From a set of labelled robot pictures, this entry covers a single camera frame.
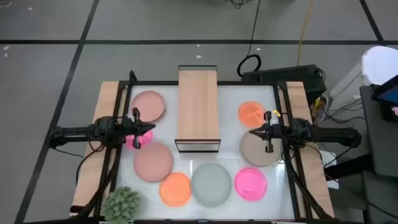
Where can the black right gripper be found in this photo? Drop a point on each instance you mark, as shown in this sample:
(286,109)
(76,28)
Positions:
(269,132)

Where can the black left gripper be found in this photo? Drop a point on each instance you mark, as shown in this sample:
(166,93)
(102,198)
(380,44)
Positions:
(136,130)

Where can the small magenta bowl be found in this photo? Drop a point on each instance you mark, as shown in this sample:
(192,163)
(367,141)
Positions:
(146,139)

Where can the beige matte plate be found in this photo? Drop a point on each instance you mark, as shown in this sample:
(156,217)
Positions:
(253,152)

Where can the orange translucent plate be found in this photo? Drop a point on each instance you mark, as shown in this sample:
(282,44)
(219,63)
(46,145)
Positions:
(250,113)
(175,189)

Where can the small pink matte plate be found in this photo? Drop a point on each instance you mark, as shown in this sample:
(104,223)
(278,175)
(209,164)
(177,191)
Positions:
(150,104)

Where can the large pink matte plate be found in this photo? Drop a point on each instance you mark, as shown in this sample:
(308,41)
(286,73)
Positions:
(154,163)

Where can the magenta translucent plate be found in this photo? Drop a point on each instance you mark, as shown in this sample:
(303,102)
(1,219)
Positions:
(251,184)

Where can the grey-green matte plate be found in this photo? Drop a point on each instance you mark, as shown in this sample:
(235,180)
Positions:
(211,185)

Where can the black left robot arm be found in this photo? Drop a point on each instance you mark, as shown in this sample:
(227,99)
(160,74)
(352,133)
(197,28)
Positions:
(77,132)

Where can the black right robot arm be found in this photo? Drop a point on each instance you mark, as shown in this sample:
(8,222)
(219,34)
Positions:
(329,135)

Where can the yellow tape tag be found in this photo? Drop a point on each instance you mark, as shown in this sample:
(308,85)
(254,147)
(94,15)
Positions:
(277,113)

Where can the black computer case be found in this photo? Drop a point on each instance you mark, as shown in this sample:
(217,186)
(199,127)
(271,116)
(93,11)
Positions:
(286,76)

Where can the white paper sheet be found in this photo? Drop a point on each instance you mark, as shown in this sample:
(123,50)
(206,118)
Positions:
(326,157)

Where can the green artificial plant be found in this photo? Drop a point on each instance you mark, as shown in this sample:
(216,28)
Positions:
(121,205)

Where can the grey cabinet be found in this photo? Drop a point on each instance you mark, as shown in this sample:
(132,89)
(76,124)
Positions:
(379,140)

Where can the black tablet screen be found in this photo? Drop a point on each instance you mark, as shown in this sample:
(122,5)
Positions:
(388,95)

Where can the white bin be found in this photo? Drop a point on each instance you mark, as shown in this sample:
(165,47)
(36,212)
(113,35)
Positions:
(381,63)

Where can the wooden shelf with black frame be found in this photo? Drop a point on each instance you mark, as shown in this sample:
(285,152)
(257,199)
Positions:
(197,105)

